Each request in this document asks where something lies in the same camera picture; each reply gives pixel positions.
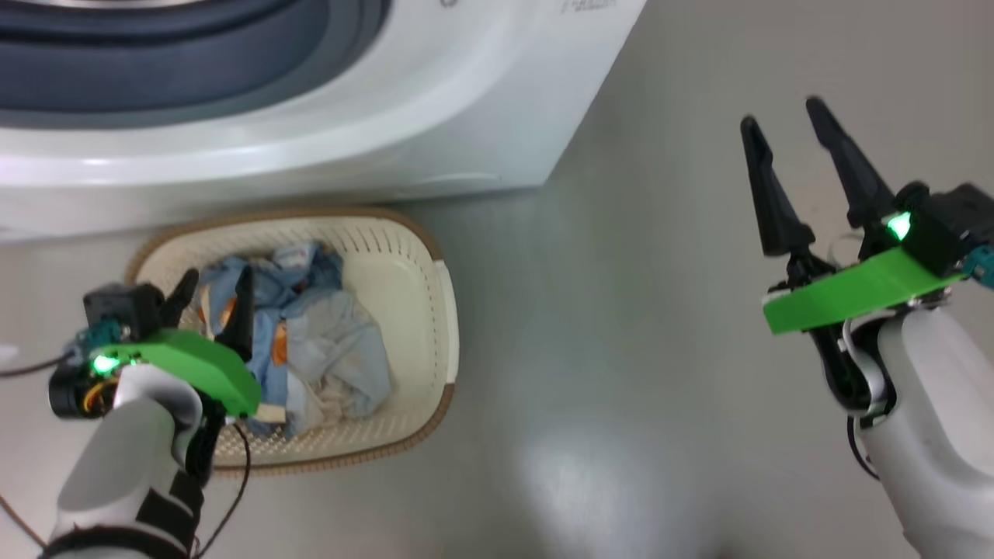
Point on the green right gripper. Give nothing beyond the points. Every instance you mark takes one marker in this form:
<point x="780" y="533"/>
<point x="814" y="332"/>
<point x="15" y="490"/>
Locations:
<point x="854" y="291"/>

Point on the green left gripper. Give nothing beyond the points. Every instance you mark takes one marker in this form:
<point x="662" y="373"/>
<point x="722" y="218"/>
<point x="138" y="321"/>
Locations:
<point x="194" y="361"/>

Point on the grey rubber door gasket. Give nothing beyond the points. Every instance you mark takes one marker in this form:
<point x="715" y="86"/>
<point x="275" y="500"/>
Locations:
<point x="155" y="70"/>

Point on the white front-load washing machine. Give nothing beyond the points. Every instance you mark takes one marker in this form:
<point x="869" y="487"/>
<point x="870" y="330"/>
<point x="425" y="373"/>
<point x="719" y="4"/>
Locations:
<point x="435" y="101"/>

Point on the cream perforated laundry basket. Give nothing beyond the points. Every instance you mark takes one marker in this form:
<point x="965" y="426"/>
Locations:
<point x="404" y="295"/>

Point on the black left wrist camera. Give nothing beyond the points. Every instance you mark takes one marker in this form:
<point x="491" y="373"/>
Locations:
<point x="120" y="310"/>

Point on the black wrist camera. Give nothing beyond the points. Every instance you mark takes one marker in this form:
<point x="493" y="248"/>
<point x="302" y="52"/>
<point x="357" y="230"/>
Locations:
<point x="943" y="225"/>
<point x="120" y="310"/>

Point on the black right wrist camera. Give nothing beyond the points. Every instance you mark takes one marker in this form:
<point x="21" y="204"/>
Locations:
<point x="943" y="225"/>

